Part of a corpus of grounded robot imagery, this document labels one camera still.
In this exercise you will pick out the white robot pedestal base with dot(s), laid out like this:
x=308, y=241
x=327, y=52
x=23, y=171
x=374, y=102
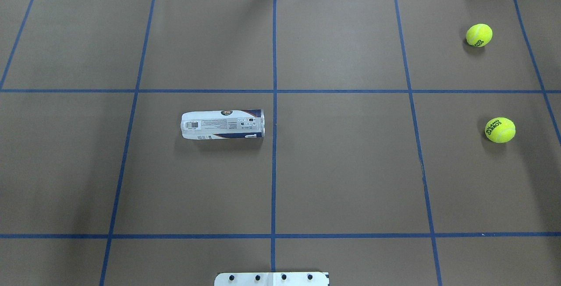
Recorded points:
x=272, y=279

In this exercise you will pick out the yellow tennis ball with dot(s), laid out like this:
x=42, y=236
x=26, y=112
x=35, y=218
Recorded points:
x=479, y=35
x=500, y=130

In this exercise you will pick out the white tennis ball can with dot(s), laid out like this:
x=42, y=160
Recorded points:
x=223, y=124

